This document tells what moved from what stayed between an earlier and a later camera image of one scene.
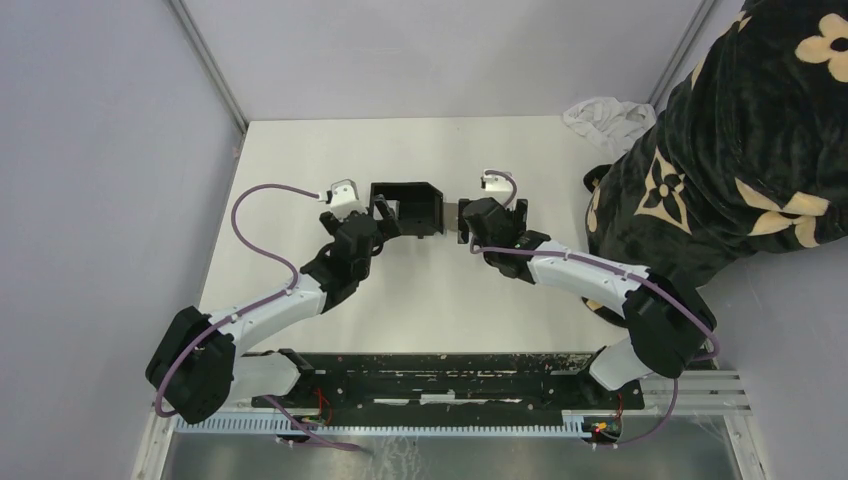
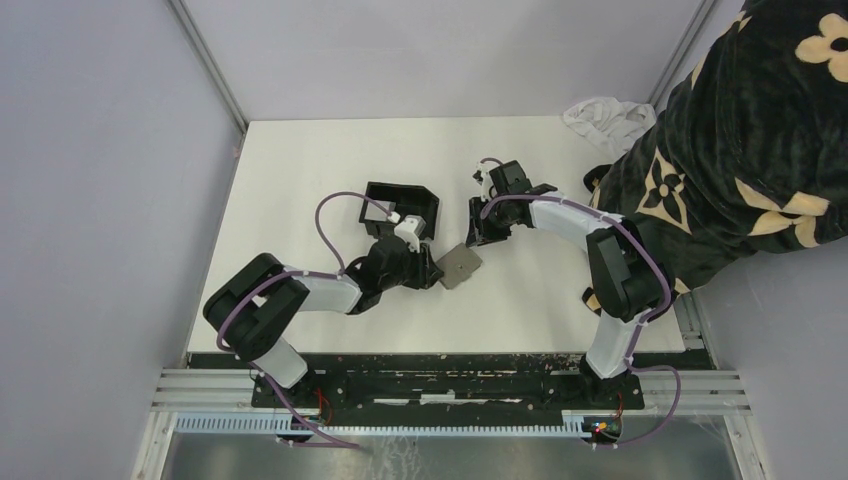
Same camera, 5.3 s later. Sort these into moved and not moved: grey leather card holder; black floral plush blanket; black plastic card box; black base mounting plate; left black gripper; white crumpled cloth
Moved: grey leather card holder; left black gripper
Not moved: black base mounting plate; white crumpled cloth; black floral plush blanket; black plastic card box
